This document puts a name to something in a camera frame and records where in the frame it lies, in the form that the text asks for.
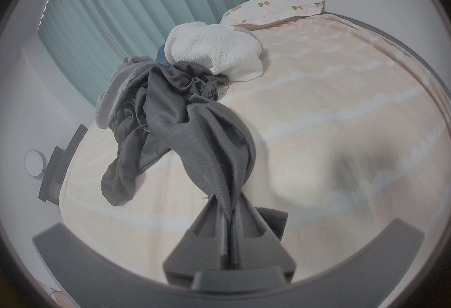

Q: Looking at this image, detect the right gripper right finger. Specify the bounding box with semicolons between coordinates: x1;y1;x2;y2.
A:
231;193;296;282

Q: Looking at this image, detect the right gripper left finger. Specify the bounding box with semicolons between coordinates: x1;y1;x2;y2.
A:
163;193;228;284

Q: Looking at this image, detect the black T-shirt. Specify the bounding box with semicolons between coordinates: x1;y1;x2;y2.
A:
100;61;289;241

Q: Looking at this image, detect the bed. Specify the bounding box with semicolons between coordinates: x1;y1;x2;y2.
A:
58;0;451;282

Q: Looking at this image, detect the pile of clothes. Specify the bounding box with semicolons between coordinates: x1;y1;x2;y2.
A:
94;22;265;129

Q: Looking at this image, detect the round white disc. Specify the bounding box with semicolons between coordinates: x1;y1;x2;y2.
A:
24;149;46;180

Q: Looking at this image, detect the white printed pillow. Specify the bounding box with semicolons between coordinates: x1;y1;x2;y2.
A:
220;0;325;31

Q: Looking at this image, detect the blue-green curtain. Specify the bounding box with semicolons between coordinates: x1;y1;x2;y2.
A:
37;0;259;99

